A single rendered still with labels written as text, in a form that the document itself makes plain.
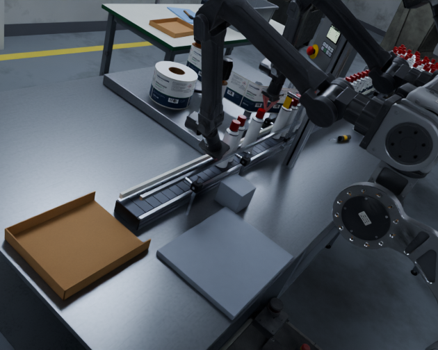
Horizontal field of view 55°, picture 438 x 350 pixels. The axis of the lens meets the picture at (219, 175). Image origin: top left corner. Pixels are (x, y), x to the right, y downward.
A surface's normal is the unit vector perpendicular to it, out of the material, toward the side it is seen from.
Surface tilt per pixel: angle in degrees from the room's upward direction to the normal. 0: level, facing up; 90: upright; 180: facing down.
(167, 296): 0
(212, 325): 0
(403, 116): 90
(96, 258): 0
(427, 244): 90
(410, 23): 90
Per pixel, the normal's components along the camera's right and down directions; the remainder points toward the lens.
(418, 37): -0.69, 0.22
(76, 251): 0.29, -0.78
